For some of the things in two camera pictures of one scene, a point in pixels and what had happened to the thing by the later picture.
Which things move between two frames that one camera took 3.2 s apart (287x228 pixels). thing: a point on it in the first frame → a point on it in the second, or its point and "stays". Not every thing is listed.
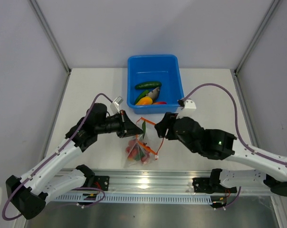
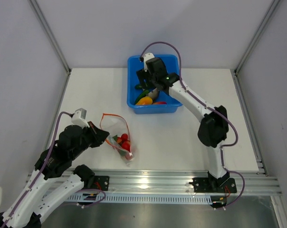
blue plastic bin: x=164 y=69 stays
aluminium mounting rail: x=158 y=182 stays
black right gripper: x=166 y=123 → x=142 y=75
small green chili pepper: x=142 y=94 stays
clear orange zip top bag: x=139 y=151 → x=119 y=138
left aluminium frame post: x=36 y=8 stays
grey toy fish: x=154 y=94 stays
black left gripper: x=127 y=128 → x=100 y=135
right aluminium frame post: x=255 y=41 stays
